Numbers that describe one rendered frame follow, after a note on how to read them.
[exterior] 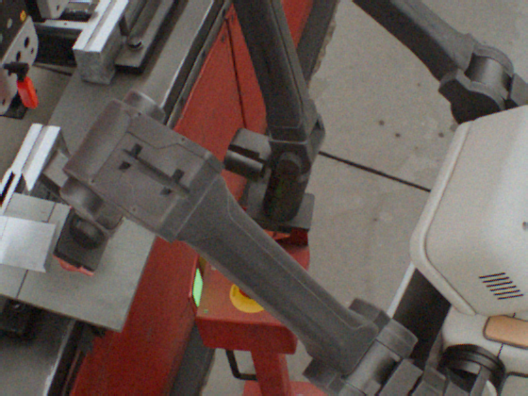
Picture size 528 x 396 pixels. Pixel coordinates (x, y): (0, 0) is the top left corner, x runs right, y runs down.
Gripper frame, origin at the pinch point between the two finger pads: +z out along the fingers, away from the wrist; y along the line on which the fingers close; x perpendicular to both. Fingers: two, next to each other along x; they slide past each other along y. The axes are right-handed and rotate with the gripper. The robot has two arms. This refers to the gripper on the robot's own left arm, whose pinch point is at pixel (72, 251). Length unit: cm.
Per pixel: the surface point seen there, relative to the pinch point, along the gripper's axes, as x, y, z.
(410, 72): 77, -132, 73
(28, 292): -3.7, 7.7, 4.6
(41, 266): -3.2, 2.9, 4.2
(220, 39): 13, -67, 23
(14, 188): -12.1, -9.7, 10.1
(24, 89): -17.7, -14.5, -10.4
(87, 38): -12.0, -45.3, 13.9
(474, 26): 93, -157, 64
